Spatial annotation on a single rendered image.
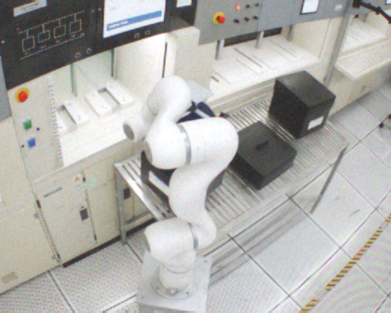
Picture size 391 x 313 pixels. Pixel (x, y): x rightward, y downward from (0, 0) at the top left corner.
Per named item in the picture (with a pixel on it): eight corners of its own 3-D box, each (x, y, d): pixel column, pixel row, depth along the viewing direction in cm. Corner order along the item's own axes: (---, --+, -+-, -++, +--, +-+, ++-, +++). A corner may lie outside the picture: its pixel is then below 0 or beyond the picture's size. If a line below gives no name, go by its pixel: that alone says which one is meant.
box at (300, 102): (297, 141, 214) (309, 107, 196) (265, 111, 230) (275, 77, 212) (325, 127, 227) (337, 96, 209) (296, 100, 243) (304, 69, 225)
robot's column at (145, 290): (187, 350, 192) (205, 313, 138) (140, 343, 192) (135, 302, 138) (193, 312, 212) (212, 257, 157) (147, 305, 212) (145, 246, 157)
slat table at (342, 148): (177, 310, 212) (189, 253, 158) (120, 243, 241) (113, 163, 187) (314, 212, 276) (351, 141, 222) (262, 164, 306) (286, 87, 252)
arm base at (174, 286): (195, 303, 141) (201, 285, 128) (147, 294, 141) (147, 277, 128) (200, 265, 154) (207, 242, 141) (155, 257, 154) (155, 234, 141)
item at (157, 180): (139, 178, 183) (139, 153, 170) (180, 151, 198) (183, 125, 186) (181, 215, 171) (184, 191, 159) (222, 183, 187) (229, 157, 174)
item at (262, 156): (258, 191, 186) (264, 173, 176) (217, 154, 200) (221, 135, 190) (294, 165, 201) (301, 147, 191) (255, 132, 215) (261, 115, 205)
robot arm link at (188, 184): (159, 234, 128) (204, 222, 133) (173, 262, 120) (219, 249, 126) (166, 114, 93) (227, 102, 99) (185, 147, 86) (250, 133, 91)
